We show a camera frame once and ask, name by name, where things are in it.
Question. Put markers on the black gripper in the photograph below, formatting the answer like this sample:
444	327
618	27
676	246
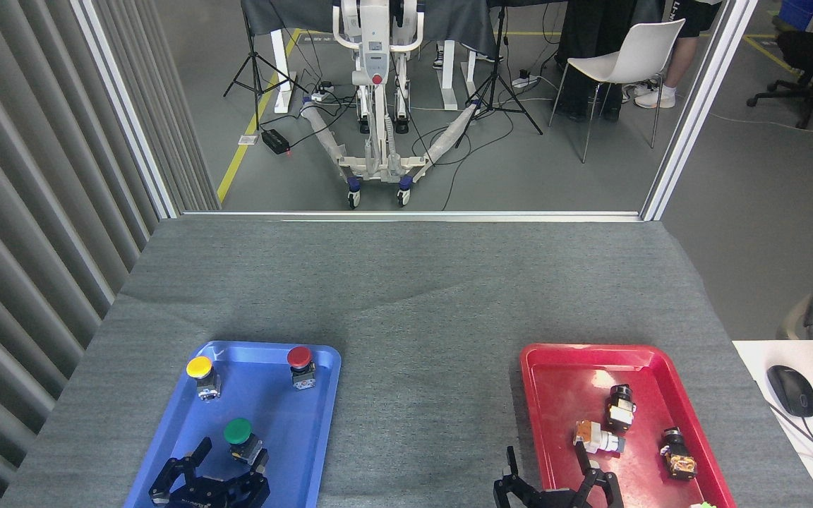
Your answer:
556	499
209	495

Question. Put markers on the green push button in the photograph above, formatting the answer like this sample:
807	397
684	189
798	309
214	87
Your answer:
238	430

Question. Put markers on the yellow push button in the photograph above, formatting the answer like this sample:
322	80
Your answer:
199	366

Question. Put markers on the red push button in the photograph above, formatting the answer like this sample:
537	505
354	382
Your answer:
299	357

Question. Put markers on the blue plastic tray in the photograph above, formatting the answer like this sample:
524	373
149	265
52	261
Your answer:
286	416

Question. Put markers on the red plastic tray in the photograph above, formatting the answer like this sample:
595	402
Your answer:
569	388

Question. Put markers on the grey felt table cloth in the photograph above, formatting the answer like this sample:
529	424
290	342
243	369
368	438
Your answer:
406	296

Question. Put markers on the black computer mouse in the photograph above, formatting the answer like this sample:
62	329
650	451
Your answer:
791	390

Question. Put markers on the grey slatted panel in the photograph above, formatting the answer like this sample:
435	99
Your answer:
18	212

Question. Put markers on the black power box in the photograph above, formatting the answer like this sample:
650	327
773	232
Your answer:
274	141

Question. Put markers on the white power strip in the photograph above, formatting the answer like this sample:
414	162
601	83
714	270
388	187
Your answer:
322	92
525	81

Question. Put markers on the black tripod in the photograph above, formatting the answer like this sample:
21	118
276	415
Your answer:
496	77
257	70

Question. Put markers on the white plastic chair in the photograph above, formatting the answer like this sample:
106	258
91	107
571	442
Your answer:
636	53

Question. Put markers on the person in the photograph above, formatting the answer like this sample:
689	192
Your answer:
438	56
593	35
682	60

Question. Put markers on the white stand on wheels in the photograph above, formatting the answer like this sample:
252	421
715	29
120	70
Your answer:
377	42

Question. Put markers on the table with dark cloth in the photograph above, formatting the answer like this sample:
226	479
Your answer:
449	21

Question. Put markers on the black office chair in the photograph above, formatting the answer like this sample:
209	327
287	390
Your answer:
812	53

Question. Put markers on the blue bin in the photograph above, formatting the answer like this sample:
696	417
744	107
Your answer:
798	13

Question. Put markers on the white orange switch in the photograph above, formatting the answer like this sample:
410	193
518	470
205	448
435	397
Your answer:
593	437

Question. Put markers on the black white switch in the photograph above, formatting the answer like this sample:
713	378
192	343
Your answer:
619	409

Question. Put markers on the black orange switch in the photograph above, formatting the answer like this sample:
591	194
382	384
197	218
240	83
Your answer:
678	457

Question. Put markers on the silver frame rail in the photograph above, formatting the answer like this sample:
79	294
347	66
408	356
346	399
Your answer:
413	216

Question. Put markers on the silver frame post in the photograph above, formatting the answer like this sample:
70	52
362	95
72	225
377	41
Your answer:
696	113
124	113

